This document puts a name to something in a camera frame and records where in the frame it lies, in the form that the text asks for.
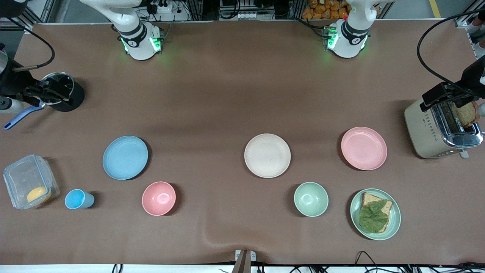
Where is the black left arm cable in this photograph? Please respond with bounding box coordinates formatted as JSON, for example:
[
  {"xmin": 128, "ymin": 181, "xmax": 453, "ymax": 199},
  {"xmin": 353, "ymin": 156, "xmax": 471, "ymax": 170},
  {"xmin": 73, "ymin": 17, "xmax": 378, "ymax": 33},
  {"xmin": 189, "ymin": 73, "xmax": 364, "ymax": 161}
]
[{"xmin": 417, "ymin": 8, "xmax": 485, "ymax": 95}]

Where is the pink bowl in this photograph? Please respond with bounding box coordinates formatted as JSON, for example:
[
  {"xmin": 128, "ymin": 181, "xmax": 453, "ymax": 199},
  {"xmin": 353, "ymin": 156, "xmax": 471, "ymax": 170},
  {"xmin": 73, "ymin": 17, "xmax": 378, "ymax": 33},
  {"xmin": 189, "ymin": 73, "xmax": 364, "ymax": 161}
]
[{"xmin": 142, "ymin": 181, "xmax": 177, "ymax": 217}]

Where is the blue cup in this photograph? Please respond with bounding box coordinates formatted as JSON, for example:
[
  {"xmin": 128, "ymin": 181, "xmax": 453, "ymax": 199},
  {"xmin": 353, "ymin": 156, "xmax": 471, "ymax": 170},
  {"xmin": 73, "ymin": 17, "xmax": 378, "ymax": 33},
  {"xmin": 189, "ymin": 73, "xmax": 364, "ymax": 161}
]
[{"xmin": 64, "ymin": 189, "xmax": 95, "ymax": 210}]

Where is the green bowl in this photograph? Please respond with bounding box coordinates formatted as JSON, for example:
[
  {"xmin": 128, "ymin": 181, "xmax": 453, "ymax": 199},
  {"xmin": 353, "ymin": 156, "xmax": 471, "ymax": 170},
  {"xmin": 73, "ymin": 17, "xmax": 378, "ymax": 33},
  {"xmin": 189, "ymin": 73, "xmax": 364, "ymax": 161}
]
[{"xmin": 294, "ymin": 182, "xmax": 329, "ymax": 217}]

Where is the green lettuce leaf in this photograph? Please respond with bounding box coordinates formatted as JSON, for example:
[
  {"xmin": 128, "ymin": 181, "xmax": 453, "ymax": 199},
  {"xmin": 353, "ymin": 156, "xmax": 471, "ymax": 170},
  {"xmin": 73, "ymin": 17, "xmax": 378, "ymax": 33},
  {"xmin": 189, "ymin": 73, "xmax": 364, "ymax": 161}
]
[{"xmin": 358, "ymin": 200, "xmax": 389, "ymax": 232}]

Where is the black looped cable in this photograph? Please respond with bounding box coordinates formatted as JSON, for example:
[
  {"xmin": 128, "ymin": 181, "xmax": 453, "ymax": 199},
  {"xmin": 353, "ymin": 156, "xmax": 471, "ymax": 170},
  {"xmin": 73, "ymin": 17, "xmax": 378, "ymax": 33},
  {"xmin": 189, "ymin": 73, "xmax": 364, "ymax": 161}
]
[{"xmin": 354, "ymin": 251, "xmax": 379, "ymax": 273}]

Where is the beige chrome toaster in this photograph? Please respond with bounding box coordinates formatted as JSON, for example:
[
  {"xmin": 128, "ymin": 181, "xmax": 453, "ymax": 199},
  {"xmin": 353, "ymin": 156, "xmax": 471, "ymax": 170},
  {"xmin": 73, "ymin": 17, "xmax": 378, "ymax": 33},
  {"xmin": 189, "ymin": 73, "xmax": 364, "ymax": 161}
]
[{"xmin": 404, "ymin": 97, "xmax": 484, "ymax": 160}]

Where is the yellow food piece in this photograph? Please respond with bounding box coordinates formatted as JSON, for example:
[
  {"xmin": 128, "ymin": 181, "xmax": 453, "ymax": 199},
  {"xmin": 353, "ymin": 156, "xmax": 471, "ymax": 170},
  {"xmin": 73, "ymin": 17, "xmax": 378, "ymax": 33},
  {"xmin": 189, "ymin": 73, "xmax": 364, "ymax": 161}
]
[{"xmin": 27, "ymin": 186, "xmax": 52, "ymax": 205}]

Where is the black utensil holder cup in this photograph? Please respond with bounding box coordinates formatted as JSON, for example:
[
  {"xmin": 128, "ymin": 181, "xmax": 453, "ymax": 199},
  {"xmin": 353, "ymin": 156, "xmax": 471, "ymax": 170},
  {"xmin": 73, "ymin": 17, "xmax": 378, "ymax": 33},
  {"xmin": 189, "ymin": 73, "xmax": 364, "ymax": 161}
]
[{"xmin": 40, "ymin": 71, "xmax": 84, "ymax": 112}]

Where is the blue plate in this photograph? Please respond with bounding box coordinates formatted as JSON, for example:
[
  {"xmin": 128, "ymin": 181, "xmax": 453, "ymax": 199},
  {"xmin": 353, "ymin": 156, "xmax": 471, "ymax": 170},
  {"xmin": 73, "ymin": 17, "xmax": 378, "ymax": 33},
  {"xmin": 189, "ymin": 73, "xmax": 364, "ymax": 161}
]
[{"xmin": 102, "ymin": 135, "xmax": 149, "ymax": 180}]

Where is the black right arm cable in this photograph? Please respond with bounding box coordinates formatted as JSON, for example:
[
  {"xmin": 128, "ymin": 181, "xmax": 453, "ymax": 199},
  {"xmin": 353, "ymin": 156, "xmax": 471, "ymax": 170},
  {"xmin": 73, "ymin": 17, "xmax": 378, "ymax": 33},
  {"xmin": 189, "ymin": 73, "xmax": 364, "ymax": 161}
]
[{"xmin": 8, "ymin": 21, "xmax": 56, "ymax": 72}]

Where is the bag of orange buns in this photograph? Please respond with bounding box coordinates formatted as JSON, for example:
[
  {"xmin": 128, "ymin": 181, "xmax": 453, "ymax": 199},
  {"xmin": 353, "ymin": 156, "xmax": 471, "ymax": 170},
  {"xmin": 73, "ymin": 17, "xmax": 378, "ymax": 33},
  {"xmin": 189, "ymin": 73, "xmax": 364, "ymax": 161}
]
[{"xmin": 302, "ymin": 0, "xmax": 351, "ymax": 20}]

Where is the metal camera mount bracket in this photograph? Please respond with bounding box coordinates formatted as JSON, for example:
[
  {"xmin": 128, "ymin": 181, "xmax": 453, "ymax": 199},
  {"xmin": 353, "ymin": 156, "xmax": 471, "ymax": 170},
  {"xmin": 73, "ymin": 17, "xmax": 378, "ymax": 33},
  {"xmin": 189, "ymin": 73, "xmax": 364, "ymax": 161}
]
[{"xmin": 235, "ymin": 249, "xmax": 256, "ymax": 273}]

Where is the clear plastic container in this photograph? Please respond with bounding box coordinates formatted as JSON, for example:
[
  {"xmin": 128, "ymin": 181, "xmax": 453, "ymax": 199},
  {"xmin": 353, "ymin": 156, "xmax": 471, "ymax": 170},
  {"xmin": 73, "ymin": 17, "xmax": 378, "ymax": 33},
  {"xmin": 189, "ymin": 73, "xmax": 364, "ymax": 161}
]
[{"xmin": 3, "ymin": 154, "xmax": 60, "ymax": 210}]

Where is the green plate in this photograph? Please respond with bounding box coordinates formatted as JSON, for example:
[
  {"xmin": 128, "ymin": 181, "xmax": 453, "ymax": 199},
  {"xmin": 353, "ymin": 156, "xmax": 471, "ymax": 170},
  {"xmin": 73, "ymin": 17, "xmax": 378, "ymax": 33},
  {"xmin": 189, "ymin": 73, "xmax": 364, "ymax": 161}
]
[{"xmin": 350, "ymin": 188, "xmax": 401, "ymax": 241}]

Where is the pink plate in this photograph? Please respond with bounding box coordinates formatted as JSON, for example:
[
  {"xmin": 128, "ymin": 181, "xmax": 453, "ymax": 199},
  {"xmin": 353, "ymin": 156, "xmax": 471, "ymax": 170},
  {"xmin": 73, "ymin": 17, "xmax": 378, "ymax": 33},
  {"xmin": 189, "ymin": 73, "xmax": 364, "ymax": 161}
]
[{"xmin": 341, "ymin": 127, "xmax": 388, "ymax": 171}]

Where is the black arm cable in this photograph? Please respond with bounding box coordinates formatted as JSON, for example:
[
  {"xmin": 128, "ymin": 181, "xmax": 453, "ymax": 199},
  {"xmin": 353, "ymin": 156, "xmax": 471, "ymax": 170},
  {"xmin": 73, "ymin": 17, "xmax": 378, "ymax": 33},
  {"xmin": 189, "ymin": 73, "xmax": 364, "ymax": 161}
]
[
  {"xmin": 8, "ymin": 21, "xmax": 56, "ymax": 72},
  {"xmin": 417, "ymin": 8, "xmax": 485, "ymax": 95}
]

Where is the brown bread slice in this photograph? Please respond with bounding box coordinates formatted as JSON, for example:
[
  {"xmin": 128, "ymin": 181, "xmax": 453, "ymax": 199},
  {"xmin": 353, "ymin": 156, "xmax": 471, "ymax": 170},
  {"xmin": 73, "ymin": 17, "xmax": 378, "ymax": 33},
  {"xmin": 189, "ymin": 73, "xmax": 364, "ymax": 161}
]
[{"xmin": 359, "ymin": 193, "xmax": 394, "ymax": 233}]

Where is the beige plate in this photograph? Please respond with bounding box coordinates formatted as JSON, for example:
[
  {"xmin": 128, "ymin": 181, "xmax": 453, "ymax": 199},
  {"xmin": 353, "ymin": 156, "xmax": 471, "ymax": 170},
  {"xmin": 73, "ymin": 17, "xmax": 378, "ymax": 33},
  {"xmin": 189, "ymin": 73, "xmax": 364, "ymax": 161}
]
[{"xmin": 244, "ymin": 133, "xmax": 291, "ymax": 179}]

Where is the aluminium frame profile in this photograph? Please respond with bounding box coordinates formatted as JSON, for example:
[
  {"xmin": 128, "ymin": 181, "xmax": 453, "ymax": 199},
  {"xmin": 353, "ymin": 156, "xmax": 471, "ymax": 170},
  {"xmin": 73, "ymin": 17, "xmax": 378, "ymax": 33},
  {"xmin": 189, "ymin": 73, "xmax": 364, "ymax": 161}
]
[
  {"xmin": 454, "ymin": 0, "xmax": 485, "ymax": 28},
  {"xmin": 0, "ymin": 0, "xmax": 61, "ymax": 31}
]

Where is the toast slice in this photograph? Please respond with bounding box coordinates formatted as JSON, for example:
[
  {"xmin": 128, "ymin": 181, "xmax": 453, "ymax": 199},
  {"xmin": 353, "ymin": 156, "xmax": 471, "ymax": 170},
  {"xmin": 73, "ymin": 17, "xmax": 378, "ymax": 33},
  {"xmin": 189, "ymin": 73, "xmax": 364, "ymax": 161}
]
[{"xmin": 452, "ymin": 102, "xmax": 480, "ymax": 128}]

